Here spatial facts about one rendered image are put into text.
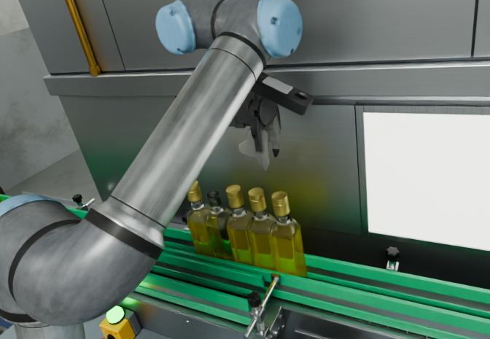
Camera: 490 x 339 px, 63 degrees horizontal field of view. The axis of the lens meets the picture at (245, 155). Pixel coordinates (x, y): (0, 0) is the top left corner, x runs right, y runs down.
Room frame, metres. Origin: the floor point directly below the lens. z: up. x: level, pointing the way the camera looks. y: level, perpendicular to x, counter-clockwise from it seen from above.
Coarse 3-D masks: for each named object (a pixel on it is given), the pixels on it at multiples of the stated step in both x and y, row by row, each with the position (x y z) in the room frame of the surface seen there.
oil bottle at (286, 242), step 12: (276, 228) 0.70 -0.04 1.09; (288, 228) 0.69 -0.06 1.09; (276, 240) 0.70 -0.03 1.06; (288, 240) 0.68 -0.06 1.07; (300, 240) 0.72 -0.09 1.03; (276, 252) 0.70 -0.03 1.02; (288, 252) 0.69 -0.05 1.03; (300, 252) 0.71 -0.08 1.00; (276, 264) 0.71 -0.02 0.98; (288, 264) 0.69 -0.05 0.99; (300, 264) 0.70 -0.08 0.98; (300, 276) 0.69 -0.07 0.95
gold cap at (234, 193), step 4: (228, 188) 0.79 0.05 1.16; (232, 188) 0.78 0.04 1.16; (236, 188) 0.78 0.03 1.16; (240, 188) 0.78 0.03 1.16; (228, 192) 0.77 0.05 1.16; (232, 192) 0.77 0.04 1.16; (236, 192) 0.77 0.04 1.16; (240, 192) 0.77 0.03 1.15; (228, 196) 0.77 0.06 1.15; (232, 196) 0.77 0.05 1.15; (236, 196) 0.77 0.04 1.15; (240, 196) 0.77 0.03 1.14; (228, 200) 0.78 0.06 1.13; (232, 200) 0.77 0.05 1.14; (236, 200) 0.77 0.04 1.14; (240, 200) 0.77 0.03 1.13; (232, 204) 0.77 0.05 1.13; (236, 204) 0.77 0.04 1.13; (240, 204) 0.77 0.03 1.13; (232, 208) 0.77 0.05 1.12; (236, 208) 0.76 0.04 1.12
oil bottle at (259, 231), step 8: (272, 216) 0.75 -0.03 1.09; (256, 224) 0.73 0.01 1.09; (264, 224) 0.73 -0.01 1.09; (272, 224) 0.74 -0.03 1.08; (248, 232) 0.74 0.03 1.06; (256, 232) 0.73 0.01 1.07; (264, 232) 0.72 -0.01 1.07; (256, 240) 0.73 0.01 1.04; (264, 240) 0.72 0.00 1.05; (256, 248) 0.73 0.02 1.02; (264, 248) 0.72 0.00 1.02; (272, 248) 0.72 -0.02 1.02; (256, 256) 0.74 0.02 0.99; (264, 256) 0.72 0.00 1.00; (272, 256) 0.72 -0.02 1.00; (256, 264) 0.74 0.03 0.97; (264, 264) 0.73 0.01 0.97; (272, 264) 0.72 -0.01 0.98
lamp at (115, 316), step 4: (112, 308) 0.80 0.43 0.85; (116, 308) 0.80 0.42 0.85; (120, 308) 0.80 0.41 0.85; (108, 312) 0.79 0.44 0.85; (112, 312) 0.79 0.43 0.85; (116, 312) 0.79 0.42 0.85; (120, 312) 0.79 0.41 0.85; (108, 316) 0.78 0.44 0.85; (112, 316) 0.78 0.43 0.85; (116, 316) 0.78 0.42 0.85; (120, 316) 0.78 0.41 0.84; (124, 316) 0.79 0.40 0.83; (108, 320) 0.78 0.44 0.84; (112, 320) 0.77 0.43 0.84; (116, 320) 0.78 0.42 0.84; (120, 320) 0.78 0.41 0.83; (112, 324) 0.77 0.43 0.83
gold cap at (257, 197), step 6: (252, 192) 0.75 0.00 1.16; (258, 192) 0.74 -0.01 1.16; (252, 198) 0.74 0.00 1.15; (258, 198) 0.73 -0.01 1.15; (264, 198) 0.74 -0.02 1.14; (252, 204) 0.74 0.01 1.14; (258, 204) 0.73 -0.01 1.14; (264, 204) 0.74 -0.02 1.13; (252, 210) 0.74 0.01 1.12; (258, 210) 0.73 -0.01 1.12
